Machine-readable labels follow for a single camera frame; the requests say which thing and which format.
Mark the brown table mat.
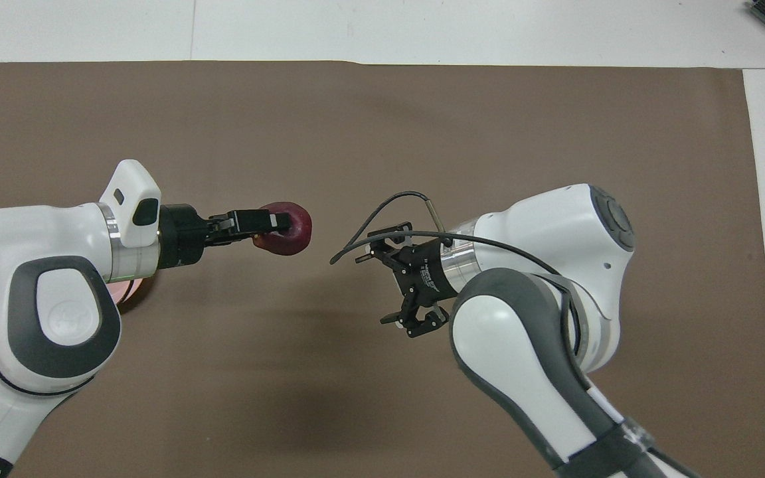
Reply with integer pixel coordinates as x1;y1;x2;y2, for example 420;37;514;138
0;61;765;478

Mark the pink plate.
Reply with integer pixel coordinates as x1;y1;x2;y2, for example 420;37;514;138
109;276;156;315

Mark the dark red apple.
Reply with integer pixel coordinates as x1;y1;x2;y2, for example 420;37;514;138
251;200;313;257

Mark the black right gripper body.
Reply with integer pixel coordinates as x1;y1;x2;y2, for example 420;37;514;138
392;243;462;306

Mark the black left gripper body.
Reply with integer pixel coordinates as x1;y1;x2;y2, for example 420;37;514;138
158;204;225;271

